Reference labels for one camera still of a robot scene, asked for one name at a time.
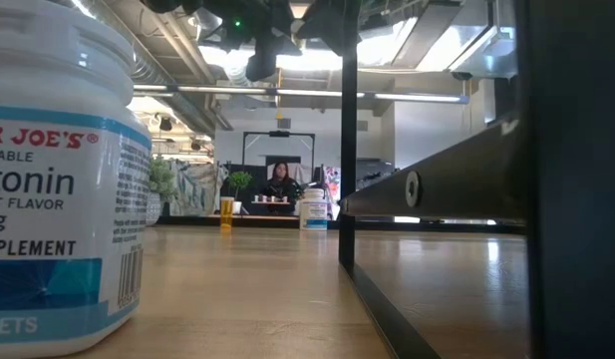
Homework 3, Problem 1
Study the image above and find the green potted plant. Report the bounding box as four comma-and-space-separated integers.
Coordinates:
226, 171, 254, 215

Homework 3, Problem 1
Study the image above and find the floral patterned panel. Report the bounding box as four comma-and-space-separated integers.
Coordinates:
324, 167, 341, 220

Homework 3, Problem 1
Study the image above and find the linear ceiling light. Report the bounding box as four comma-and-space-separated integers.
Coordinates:
132, 83, 470, 105

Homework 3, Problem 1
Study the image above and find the silver ventilation duct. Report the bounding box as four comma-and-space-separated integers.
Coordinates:
130, 47, 223, 136

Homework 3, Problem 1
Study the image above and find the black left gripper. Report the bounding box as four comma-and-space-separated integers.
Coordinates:
202, 0, 298, 84

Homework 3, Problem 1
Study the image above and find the white bottle blue label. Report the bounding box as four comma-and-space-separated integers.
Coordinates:
299, 187, 329, 231

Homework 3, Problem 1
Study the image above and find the green succulent in white pot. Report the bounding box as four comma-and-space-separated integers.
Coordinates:
146, 157, 178, 226

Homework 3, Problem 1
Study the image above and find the white Trader Joe's melatonin bottle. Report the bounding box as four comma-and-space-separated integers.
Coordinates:
0, 0, 154, 359

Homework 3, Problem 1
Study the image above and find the orange pill vial white cap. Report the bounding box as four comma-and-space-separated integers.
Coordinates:
219, 195, 235, 230

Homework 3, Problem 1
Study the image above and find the person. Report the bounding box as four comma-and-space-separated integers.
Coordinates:
259, 161, 304, 216

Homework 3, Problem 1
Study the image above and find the marble patterned cloth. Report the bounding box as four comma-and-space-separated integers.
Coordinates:
169, 160, 228, 216

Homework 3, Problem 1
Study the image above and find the black rig frame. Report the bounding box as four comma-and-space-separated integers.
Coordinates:
241, 130, 317, 174

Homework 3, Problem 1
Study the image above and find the wooden shelf black frame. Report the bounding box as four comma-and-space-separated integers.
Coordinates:
338, 0, 615, 359

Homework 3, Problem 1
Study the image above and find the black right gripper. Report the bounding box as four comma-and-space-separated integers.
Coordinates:
297, 0, 342, 55

